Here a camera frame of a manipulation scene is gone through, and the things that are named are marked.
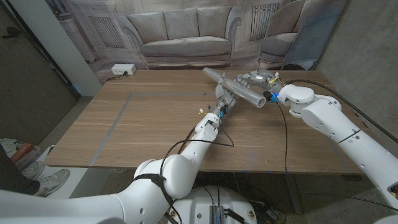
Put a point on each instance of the blue grey leaning board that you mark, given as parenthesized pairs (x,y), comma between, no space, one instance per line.
(314,37)

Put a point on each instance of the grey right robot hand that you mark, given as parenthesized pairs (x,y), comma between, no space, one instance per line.
(259,77)

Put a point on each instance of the grey table leg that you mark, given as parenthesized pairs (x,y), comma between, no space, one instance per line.
(293,193)

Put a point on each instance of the printed living room backdrop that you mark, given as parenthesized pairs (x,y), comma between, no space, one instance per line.
(186,25)

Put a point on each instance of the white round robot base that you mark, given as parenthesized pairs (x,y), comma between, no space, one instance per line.
(192,202)

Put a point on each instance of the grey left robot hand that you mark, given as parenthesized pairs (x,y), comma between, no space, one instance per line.
(224,98)

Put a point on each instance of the clear plastic wrap roll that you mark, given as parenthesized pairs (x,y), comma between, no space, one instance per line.
(242,91)

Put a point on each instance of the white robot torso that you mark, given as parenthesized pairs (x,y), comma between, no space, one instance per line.
(62,221)

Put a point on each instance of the dark trouser leg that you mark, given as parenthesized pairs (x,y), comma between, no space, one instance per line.
(12,177)

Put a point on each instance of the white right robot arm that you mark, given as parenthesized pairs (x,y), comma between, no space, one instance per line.
(326,115)

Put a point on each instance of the white sneaker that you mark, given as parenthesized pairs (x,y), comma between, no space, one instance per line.
(32,170)
(53,182)

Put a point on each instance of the dark door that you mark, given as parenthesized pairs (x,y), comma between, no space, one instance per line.
(31,93)

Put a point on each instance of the white pillar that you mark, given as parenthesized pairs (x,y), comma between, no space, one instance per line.
(56,46)

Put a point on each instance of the orange red box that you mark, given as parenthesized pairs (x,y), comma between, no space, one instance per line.
(21,152)

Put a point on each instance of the silver electronics box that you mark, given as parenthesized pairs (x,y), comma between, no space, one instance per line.
(216,214)

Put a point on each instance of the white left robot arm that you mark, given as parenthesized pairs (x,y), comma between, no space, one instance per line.
(186,161)

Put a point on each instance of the white power strip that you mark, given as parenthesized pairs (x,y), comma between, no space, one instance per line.
(123,69)

